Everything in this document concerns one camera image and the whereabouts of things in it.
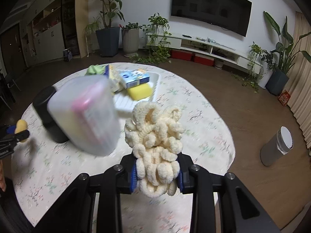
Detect cream chenille yarn bundle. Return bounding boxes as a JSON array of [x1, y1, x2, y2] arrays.
[[124, 102, 184, 198]]

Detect large yellow sponge block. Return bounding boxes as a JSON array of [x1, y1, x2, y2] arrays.
[[127, 83, 152, 101]]

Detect blue bear tissue pack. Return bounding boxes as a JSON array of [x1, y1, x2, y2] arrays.
[[119, 69, 150, 90]]

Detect green knotted cloth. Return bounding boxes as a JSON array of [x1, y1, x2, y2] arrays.
[[85, 65, 105, 76]]

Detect person's left hand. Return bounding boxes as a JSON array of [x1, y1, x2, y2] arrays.
[[0, 160, 6, 191]]

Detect black cylinder container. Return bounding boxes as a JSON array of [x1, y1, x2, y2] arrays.
[[33, 86, 69, 144]]

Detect floral white tablecloth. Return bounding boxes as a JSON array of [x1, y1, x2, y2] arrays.
[[12, 66, 236, 232]]

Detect translucent plastic container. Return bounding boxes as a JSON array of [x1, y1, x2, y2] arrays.
[[47, 75, 120, 156]]

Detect white plastic tray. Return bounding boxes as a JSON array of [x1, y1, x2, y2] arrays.
[[113, 69, 160, 112]]

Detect dark blue floor box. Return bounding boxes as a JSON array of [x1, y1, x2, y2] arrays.
[[63, 48, 73, 62]]

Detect grey cylindrical trash can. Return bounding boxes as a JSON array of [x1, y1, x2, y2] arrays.
[[260, 126, 294, 166]]

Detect red storage box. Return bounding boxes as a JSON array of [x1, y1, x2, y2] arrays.
[[171, 50, 193, 61], [193, 53, 215, 66]]

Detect trailing green vine plant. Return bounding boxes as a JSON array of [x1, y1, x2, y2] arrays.
[[130, 13, 171, 64]]

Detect red decorative box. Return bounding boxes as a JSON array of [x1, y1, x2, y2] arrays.
[[278, 90, 290, 106]]

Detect tall plant in blue pot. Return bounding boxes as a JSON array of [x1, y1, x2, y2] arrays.
[[95, 0, 124, 57]]

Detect large leaf plant dark pot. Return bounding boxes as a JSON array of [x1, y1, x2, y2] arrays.
[[263, 11, 310, 96]]

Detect white tv console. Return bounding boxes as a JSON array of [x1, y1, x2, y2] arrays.
[[145, 32, 264, 72]]

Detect small vine plant right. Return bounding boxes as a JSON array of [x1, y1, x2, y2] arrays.
[[232, 42, 272, 94]]

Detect plant in white ribbed pot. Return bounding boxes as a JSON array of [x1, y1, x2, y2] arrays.
[[121, 23, 142, 57]]

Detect beige curtain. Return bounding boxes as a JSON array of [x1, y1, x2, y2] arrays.
[[285, 12, 310, 150]]

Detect white wall cabinet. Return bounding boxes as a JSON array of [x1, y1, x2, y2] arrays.
[[21, 0, 64, 66]]

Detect wall mounted black television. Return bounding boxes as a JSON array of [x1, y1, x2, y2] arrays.
[[171, 0, 252, 37]]

